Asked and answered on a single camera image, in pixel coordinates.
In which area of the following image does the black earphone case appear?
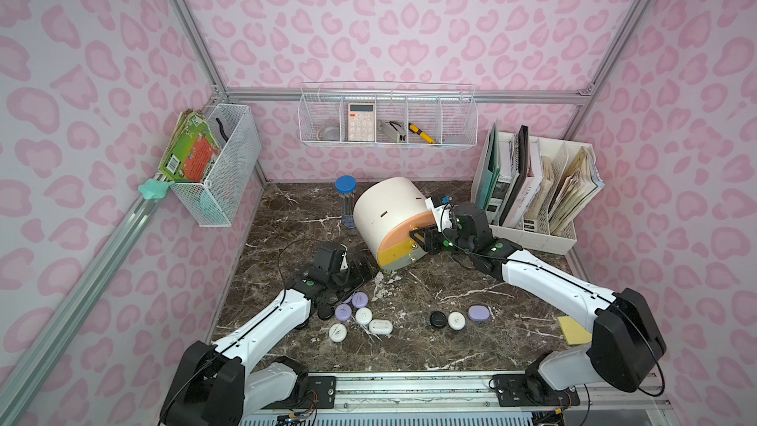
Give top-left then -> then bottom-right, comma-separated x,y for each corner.
317,305 -> 335,321
429,311 -> 449,329

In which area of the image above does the orange top drawer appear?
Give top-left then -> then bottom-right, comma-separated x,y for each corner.
377,210 -> 436,252

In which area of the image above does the white drawer cabinet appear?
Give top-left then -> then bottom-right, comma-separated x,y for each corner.
354,177 -> 436,271

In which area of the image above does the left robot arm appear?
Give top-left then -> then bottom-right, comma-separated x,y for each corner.
158,243 -> 378,425

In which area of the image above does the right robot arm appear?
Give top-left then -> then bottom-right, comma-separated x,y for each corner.
410,196 -> 666,404

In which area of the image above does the purple earphone case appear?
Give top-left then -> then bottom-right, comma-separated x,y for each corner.
350,291 -> 369,310
334,304 -> 353,323
467,305 -> 492,323

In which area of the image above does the white earphone case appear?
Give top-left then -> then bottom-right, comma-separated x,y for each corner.
354,307 -> 374,327
328,323 -> 347,343
447,312 -> 466,331
369,319 -> 393,336

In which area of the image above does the white file organizer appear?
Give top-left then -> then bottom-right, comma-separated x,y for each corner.
470,126 -> 604,256

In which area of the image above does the grey stapler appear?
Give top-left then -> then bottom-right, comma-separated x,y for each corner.
378,120 -> 407,143

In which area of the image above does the clear tape roll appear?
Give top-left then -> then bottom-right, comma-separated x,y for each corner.
317,124 -> 341,142

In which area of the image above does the yellow sticky note pad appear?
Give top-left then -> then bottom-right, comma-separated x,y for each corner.
558,317 -> 593,346

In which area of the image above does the pink white calculator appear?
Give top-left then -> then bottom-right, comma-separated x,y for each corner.
347,102 -> 377,143

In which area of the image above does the green red booklet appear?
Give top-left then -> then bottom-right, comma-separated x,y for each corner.
159,110 -> 222,183

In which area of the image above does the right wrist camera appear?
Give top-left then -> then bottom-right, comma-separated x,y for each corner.
426,196 -> 453,233

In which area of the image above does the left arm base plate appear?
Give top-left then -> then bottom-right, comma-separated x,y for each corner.
272,374 -> 337,409

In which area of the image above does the white mesh wall basket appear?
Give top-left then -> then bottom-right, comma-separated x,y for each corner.
172,104 -> 261,228

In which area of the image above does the white wire wall shelf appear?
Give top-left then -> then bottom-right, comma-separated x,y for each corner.
298,81 -> 478,148

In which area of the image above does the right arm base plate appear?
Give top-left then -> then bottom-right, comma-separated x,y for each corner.
488,373 -> 582,409

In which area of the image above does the mint green wall hook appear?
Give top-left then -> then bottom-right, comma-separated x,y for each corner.
138,179 -> 173,200

